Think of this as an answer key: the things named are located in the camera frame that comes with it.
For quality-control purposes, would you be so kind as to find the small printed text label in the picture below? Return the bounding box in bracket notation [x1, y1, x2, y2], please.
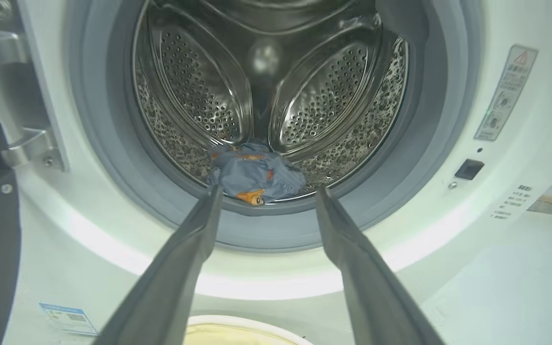
[491, 184, 534, 221]

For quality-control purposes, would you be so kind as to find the cream canvas laundry basket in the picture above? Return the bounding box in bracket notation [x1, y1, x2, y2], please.
[183, 314, 312, 345]

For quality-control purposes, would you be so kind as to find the grey rubber door gasket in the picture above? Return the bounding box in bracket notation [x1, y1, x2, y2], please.
[65, 0, 485, 252]

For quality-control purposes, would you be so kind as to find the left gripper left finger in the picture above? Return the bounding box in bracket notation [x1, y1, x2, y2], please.
[93, 184, 224, 345]

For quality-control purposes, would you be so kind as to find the blue garment with orange print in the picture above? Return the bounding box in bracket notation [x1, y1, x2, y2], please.
[207, 140, 308, 207]

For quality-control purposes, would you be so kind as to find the silver metal door hinge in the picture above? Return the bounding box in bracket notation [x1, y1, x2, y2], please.
[0, 0, 66, 172]

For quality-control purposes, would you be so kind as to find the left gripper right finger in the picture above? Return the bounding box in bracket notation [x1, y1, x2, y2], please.
[315, 186, 445, 345]

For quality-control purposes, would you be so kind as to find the white front-load washing machine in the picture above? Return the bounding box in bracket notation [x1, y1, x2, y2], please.
[0, 0, 552, 345]

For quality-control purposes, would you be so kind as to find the perforated steel washer drum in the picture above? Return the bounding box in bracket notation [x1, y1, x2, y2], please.
[132, 0, 408, 202]

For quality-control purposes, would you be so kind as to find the blue energy label sticker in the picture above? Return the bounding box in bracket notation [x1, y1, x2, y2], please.
[39, 302, 98, 336]

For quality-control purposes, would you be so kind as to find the warning sticker with red triangle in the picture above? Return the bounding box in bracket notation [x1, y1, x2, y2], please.
[473, 44, 539, 142]

